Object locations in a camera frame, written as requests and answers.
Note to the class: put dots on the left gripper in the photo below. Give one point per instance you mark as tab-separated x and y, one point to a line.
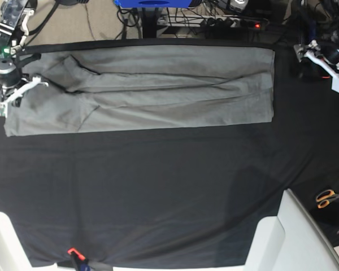
324	54

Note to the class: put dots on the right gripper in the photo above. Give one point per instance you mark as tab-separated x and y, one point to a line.
11	72

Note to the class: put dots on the grey T-shirt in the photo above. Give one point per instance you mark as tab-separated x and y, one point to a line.
146	87

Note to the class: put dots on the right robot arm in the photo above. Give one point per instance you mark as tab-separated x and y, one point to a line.
14	31

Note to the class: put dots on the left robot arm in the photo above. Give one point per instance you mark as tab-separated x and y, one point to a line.
321	34

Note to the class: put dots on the white power strip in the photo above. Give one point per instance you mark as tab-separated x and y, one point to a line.
201	21

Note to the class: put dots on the blue plastic box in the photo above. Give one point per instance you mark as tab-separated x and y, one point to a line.
153	3

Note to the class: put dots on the red blue clamp bottom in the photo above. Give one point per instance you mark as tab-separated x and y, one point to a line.
79	261

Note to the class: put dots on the black table cloth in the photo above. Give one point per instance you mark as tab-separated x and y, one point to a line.
172	198

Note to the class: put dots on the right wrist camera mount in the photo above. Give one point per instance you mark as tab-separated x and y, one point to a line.
10	95

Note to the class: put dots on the orange handled scissors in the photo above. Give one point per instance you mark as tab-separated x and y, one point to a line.
325	198

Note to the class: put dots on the white table frame left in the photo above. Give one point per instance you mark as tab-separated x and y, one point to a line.
12	255

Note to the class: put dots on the black stand post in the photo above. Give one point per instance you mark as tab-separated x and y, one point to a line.
149	19

